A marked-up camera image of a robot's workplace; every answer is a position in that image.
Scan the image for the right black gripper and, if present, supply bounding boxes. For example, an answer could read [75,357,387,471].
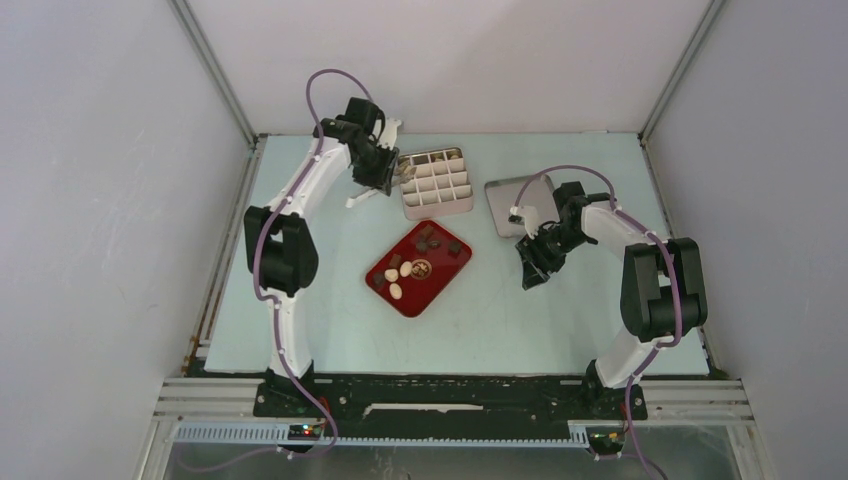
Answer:
[516,224,592,290]

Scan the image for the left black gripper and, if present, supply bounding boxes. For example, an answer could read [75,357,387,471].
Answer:
[351,139,398,197]

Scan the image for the silver metal tongs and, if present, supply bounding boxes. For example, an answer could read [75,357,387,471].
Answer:
[345,163,416,209]

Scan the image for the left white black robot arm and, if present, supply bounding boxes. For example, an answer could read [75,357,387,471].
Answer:
[243,97,403,417]

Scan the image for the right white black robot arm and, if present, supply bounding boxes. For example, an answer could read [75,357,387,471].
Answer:
[509,182,707,418]

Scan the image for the white divided chocolate box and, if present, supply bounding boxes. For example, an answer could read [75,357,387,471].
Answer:
[397,147,474,221]

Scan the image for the white chocolate piece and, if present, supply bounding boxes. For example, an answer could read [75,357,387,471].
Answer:
[384,269,399,283]

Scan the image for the round foil wrapped chocolate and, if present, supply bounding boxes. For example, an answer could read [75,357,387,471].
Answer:
[411,259,432,280]

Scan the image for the silver metal box lid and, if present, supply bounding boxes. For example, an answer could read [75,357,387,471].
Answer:
[484,174,559,238]

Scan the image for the red plastic tray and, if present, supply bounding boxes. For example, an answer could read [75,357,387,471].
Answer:
[364,220,473,318]

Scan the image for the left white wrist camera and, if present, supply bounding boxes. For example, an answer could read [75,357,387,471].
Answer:
[378,118,403,150]

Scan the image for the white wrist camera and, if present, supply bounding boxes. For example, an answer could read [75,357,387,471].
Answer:
[378,118,403,150]
[508,205,543,239]

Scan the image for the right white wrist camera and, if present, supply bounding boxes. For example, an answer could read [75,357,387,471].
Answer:
[508,205,543,239]

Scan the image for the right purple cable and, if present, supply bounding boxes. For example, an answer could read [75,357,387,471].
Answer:
[513,164,684,480]

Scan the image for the purple cable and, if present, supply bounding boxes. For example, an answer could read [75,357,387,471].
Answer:
[173,68,376,473]
[513,164,684,480]

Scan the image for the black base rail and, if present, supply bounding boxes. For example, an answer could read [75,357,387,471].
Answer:
[253,373,648,439]

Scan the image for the grey cable duct strip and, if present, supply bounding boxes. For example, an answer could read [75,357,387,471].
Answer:
[172,422,589,448]

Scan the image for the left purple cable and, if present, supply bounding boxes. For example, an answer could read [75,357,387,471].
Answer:
[173,68,376,473]

